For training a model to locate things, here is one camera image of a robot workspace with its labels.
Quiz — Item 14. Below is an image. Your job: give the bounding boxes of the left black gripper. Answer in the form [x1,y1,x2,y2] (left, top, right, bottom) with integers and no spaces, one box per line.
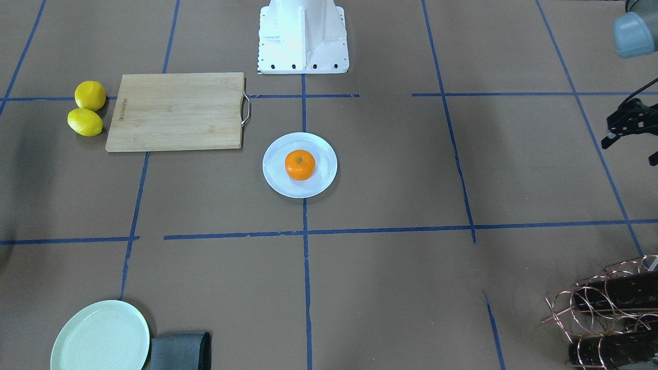
[600,98,657,150]

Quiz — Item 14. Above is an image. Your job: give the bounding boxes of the orange fruit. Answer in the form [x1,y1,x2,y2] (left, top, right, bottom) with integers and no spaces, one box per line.
[284,150,316,181]

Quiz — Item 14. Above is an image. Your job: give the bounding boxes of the light blue plate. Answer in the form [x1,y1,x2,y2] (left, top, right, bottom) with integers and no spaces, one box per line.
[262,133,338,198]

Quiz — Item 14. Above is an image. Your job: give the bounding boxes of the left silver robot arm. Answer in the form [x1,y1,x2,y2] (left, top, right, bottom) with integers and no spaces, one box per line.
[600,1,657,150]

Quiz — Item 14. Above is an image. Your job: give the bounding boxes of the light green plate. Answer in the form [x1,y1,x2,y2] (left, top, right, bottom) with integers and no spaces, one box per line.
[50,300,151,369]

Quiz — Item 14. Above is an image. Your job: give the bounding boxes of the dark wine bottle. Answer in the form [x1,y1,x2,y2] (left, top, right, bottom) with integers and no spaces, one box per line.
[573,271,657,313]
[568,330,657,369]

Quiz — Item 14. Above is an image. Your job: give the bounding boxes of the wooden cutting board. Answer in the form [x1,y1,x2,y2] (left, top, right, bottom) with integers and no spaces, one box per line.
[105,72,251,153]

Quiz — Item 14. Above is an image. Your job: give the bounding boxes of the dark grey folded cloth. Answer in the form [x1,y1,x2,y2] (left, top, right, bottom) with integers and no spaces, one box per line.
[150,331,212,369]

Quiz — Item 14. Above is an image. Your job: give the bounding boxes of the yellow lemon upper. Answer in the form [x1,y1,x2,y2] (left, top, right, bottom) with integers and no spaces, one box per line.
[74,80,107,112]

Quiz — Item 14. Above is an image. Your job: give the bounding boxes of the yellow lemon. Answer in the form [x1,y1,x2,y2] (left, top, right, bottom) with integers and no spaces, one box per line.
[74,80,107,112]
[67,108,103,137]

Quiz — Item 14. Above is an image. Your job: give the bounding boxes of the yellow lemon lower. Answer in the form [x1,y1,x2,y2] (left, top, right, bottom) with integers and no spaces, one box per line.
[67,108,103,137]

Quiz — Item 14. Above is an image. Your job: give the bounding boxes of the copper wire bottle rack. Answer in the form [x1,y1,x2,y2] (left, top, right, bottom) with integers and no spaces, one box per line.
[544,255,657,369]

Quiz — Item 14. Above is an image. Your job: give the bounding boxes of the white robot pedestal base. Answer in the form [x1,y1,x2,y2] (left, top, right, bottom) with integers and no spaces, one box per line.
[257,1,350,75]

